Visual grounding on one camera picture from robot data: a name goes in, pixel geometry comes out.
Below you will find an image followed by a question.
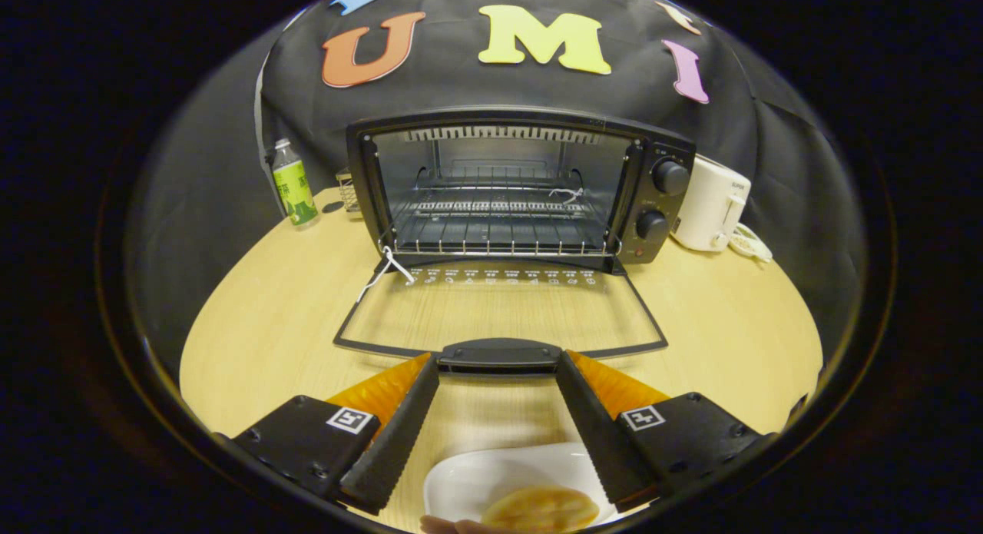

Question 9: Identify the green label plastic bottle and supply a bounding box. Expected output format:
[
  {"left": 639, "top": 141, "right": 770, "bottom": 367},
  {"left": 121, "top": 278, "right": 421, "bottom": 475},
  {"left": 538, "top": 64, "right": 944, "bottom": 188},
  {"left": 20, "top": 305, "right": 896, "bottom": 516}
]
[{"left": 271, "top": 138, "right": 319, "bottom": 227}]

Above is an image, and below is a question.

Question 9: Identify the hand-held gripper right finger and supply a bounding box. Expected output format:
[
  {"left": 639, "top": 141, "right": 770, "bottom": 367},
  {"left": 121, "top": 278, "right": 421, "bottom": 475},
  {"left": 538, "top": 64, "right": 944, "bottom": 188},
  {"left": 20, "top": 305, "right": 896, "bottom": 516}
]
[{"left": 555, "top": 350, "right": 773, "bottom": 512}]

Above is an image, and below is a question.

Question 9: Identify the small wire holder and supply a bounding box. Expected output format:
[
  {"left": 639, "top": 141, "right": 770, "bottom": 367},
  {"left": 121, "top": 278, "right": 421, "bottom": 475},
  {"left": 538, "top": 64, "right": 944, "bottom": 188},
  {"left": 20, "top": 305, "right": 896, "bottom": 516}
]
[{"left": 336, "top": 167, "right": 366, "bottom": 214}]

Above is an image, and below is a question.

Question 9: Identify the white power cord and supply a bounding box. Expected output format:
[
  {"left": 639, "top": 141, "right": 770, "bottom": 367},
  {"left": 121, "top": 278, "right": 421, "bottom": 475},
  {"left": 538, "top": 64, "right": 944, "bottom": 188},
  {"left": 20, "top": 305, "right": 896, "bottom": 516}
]
[{"left": 727, "top": 222, "right": 774, "bottom": 264}]

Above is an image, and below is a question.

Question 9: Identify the golden bread bun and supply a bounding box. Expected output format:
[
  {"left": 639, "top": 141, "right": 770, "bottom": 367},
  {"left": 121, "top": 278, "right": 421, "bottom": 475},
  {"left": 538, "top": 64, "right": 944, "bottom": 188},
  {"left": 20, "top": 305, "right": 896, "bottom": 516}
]
[{"left": 480, "top": 486, "right": 601, "bottom": 534}]

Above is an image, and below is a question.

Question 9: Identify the white bread toaster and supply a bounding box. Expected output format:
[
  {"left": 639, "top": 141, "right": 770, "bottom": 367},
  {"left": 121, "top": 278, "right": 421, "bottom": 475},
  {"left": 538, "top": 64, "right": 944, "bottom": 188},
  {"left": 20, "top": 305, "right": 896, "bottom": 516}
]
[{"left": 670, "top": 154, "right": 753, "bottom": 253}]

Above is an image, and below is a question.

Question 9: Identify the white plate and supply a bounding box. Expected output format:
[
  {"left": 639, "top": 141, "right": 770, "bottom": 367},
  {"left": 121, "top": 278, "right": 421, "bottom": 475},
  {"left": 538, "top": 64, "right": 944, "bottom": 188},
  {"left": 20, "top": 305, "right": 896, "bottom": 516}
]
[{"left": 422, "top": 442, "right": 619, "bottom": 529}]

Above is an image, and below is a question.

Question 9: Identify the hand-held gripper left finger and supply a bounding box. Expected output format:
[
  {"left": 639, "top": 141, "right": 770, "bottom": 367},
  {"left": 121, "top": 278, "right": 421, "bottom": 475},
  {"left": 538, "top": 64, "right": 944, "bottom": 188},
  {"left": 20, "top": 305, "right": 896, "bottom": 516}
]
[{"left": 230, "top": 353, "right": 440, "bottom": 516}]

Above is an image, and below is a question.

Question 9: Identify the black toaster oven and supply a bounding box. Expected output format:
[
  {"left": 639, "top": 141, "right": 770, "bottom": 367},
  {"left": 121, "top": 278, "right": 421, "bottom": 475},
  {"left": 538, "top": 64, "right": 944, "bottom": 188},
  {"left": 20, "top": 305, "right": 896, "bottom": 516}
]
[{"left": 333, "top": 108, "right": 697, "bottom": 376}]

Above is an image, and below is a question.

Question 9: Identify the white string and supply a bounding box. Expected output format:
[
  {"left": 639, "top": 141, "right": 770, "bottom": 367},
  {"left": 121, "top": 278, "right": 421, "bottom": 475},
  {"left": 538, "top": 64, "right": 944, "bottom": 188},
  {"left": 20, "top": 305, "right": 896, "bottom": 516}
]
[{"left": 356, "top": 246, "right": 416, "bottom": 303}]

